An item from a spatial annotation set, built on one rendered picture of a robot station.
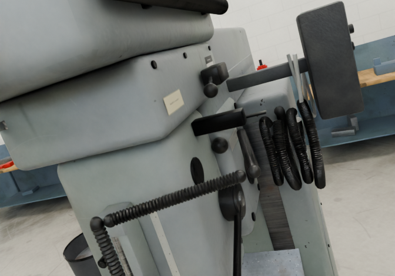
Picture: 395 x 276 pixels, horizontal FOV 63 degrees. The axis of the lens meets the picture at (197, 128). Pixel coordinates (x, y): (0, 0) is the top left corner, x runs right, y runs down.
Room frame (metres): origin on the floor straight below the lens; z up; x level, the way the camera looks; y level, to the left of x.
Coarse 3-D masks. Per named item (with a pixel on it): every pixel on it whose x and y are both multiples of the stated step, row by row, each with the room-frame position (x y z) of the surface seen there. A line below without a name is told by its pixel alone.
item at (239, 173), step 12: (216, 180) 0.31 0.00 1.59; (228, 180) 0.31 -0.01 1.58; (240, 180) 0.31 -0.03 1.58; (180, 192) 0.31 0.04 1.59; (192, 192) 0.30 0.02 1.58; (204, 192) 0.30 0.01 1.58; (144, 204) 0.31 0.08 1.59; (156, 204) 0.30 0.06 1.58; (168, 204) 0.30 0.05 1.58; (108, 216) 0.30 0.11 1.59; (120, 216) 0.30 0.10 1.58; (132, 216) 0.30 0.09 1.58
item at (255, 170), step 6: (240, 132) 0.45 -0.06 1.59; (240, 138) 0.43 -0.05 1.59; (246, 138) 0.42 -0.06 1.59; (240, 144) 0.41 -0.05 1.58; (246, 144) 0.39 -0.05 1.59; (246, 150) 0.37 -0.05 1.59; (252, 150) 0.37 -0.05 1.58; (246, 156) 0.35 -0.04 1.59; (252, 156) 0.34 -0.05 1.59; (246, 162) 0.33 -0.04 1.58; (252, 162) 0.32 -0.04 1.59; (246, 168) 0.33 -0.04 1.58; (252, 168) 0.31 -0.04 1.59; (258, 168) 0.31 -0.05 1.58; (252, 174) 0.31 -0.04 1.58; (258, 174) 0.31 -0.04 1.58
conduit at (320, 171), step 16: (256, 112) 0.69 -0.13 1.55; (288, 112) 0.67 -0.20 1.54; (304, 112) 0.63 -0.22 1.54; (288, 128) 0.64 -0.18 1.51; (272, 144) 0.64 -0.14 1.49; (288, 144) 0.76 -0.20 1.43; (304, 144) 0.74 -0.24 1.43; (272, 160) 0.63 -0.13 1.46; (288, 160) 0.61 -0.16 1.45; (304, 160) 0.61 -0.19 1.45; (320, 160) 0.59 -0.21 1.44; (288, 176) 0.62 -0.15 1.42; (304, 176) 0.63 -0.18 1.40; (320, 176) 0.60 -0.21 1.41
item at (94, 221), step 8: (96, 216) 0.31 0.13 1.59; (96, 224) 0.30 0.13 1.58; (96, 232) 0.30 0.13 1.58; (104, 232) 0.30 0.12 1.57; (96, 240) 0.30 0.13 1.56; (104, 240) 0.30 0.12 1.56; (104, 248) 0.30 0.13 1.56; (112, 248) 0.30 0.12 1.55; (104, 256) 0.30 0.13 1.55; (112, 256) 0.30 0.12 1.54; (112, 264) 0.30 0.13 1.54; (112, 272) 0.30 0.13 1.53; (120, 272) 0.30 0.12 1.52
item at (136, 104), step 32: (128, 64) 0.36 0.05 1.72; (160, 64) 0.40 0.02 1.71; (192, 64) 0.51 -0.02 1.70; (32, 96) 0.41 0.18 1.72; (64, 96) 0.39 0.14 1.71; (96, 96) 0.38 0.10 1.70; (128, 96) 0.36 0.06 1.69; (160, 96) 0.37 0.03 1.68; (192, 96) 0.47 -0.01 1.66; (32, 128) 0.41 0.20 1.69; (64, 128) 0.40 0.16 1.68; (96, 128) 0.38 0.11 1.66; (128, 128) 0.37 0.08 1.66; (160, 128) 0.36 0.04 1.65; (32, 160) 0.42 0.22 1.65; (64, 160) 0.41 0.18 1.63
